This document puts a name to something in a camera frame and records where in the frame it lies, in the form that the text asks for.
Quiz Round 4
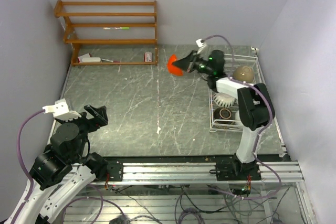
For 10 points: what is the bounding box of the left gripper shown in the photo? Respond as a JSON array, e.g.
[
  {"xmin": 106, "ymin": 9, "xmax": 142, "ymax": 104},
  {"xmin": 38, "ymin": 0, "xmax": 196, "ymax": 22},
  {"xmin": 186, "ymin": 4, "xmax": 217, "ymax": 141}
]
[{"xmin": 55, "ymin": 103, "xmax": 108, "ymax": 159}]

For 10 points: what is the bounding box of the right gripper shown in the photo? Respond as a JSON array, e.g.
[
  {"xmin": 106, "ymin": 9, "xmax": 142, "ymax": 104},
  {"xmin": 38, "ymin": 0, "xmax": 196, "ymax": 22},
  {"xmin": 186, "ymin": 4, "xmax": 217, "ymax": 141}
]
[{"xmin": 172, "ymin": 50, "xmax": 213, "ymax": 76}]

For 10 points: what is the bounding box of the orange bowl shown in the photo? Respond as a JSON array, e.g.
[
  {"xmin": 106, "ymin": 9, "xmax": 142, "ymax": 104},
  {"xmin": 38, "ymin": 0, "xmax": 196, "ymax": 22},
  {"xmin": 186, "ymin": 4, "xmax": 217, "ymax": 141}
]
[{"xmin": 166, "ymin": 54, "xmax": 183, "ymax": 76}]

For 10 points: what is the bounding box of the cream bowl patterned rim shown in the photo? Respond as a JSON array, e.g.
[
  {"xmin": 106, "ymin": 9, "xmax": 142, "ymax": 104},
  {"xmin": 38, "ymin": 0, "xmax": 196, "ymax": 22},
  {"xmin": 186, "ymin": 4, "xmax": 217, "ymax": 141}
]
[{"xmin": 213, "ymin": 93, "xmax": 236, "ymax": 108}]

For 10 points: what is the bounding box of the black glossy bowl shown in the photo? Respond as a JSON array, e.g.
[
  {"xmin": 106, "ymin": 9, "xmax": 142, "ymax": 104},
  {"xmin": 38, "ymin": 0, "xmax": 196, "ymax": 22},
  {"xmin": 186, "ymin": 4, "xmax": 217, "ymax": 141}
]
[{"xmin": 233, "ymin": 66, "xmax": 254, "ymax": 83}]

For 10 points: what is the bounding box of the dark brown bowl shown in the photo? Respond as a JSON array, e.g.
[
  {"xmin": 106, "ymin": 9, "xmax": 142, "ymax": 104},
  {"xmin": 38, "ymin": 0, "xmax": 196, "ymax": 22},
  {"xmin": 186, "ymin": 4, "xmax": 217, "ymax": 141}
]
[{"xmin": 213, "ymin": 108, "xmax": 232, "ymax": 125}]

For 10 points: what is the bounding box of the white bowl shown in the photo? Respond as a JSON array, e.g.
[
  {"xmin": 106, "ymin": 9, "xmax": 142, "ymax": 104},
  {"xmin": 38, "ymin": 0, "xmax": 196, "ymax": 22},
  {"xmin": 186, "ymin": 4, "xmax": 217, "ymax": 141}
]
[{"xmin": 234, "ymin": 111, "xmax": 243, "ymax": 126}]

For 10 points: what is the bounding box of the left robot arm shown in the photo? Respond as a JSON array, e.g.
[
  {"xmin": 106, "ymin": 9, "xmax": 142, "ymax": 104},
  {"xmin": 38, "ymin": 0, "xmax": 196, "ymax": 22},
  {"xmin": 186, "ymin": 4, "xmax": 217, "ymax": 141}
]
[{"xmin": 5, "ymin": 99, "xmax": 108, "ymax": 223}]

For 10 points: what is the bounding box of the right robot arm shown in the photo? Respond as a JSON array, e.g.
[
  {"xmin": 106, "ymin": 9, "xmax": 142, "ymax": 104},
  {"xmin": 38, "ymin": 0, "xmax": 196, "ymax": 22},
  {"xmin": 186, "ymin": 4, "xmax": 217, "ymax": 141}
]
[{"xmin": 167, "ymin": 50, "xmax": 275, "ymax": 180}]

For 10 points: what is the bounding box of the wooden shelf rack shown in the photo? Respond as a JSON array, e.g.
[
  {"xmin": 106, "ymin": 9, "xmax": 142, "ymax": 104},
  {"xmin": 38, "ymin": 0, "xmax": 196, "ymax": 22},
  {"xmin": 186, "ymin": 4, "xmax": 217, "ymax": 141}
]
[{"xmin": 54, "ymin": 0, "xmax": 159, "ymax": 66}]

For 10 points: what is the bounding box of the small red white box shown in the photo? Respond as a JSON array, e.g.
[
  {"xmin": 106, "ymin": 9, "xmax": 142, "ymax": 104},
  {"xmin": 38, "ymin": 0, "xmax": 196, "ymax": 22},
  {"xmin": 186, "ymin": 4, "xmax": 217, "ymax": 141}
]
[{"xmin": 144, "ymin": 52, "xmax": 152, "ymax": 62}]

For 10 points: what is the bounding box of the pink white pen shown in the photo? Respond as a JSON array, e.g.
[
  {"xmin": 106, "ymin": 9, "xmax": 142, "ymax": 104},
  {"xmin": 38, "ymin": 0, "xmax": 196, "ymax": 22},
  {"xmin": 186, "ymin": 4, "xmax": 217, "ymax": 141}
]
[{"xmin": 101, "ymin": 58, "xmax": 120, "ymax": 63}]

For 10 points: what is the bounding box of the green pink marker pen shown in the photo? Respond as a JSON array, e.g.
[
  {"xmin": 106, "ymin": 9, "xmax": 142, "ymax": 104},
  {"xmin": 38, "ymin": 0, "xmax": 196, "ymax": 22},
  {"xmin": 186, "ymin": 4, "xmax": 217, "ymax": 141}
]
[{"xmin": 103, "ymin": 27, "xmax": 130, "ymax": 30}]

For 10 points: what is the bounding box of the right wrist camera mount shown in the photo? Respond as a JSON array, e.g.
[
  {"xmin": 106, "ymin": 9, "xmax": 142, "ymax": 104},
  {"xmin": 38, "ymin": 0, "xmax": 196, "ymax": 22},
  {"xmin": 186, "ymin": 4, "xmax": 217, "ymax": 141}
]
[{"xmin": 196, "ymin": 38, "xmax": 207, "ymax": 55}]

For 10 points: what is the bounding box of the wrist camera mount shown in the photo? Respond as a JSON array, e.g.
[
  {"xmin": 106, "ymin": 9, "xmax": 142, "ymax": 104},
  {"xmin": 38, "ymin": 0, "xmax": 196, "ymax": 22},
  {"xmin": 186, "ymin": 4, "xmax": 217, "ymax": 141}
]
[
  {"xmin": 42, "ymin": 99, "xmax": 81, "ymax": 121},
  {"xmin": 196, "ymin": 38, "xmax": 207, "ymax": 55}
]

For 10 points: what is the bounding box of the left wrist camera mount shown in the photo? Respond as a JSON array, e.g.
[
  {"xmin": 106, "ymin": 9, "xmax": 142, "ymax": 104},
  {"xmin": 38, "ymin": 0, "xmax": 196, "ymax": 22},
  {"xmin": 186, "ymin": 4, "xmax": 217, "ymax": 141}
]
[{"xmin": 42, "ymin": 99, "xmax": 81, "ymax": 121}]

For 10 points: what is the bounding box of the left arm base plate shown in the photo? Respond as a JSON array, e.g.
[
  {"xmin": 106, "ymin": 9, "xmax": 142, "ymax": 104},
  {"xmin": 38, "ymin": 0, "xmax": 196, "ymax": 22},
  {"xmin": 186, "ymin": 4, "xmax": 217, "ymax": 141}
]
[{"xmin": 107, "ymin": 161, "xmax": 124, "ymax": 182}]

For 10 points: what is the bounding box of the white wire dish rack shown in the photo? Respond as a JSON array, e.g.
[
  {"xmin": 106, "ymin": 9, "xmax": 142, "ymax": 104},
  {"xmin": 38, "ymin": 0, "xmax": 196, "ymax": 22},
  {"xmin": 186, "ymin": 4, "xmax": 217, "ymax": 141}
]
[{"xmin": 207, "ymin": 53, "xmax": 263, "ymax": 134}]

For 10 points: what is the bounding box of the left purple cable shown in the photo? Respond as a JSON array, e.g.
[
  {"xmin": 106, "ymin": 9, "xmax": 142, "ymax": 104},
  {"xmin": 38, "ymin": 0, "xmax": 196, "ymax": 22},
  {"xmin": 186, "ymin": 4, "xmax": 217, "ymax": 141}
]
[{"xmin": 7, "ymin": 108, "xmax": 45, "ymax": 224}]

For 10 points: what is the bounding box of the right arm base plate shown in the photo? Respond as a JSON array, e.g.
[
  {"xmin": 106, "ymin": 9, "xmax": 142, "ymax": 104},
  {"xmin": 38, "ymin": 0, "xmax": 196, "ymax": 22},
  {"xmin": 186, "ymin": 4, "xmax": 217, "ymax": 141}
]
[{"xmin": 211, "ymin": 162, "xmax": 261, "ymax": 181}]

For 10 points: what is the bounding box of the aluminium rail frame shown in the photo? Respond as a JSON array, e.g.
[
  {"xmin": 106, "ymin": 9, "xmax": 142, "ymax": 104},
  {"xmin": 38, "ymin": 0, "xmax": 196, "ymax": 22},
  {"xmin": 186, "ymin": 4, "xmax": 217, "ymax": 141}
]
[{"xmin": 110, "ymin": 162, "xmax": 304, "ymax": 185}]

